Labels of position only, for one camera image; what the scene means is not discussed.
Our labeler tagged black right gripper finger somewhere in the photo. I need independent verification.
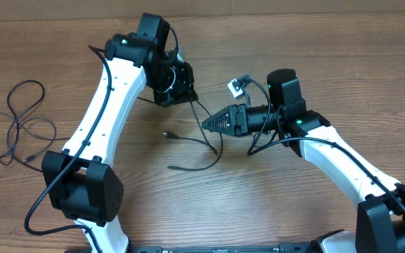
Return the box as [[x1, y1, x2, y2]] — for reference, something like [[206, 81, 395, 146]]
[[202, 117, 236, 136], [208, 105, 238, 123]]

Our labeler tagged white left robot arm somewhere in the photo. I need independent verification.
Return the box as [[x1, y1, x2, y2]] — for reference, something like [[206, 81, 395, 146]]
[[41, 13, 198, 252]]

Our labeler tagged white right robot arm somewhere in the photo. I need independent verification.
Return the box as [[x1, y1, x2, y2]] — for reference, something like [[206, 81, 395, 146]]
[[202, 69, 405, 252]]

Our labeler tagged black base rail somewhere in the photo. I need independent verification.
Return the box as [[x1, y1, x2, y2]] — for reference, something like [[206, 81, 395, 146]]
[[65, 241, 375, 253]]

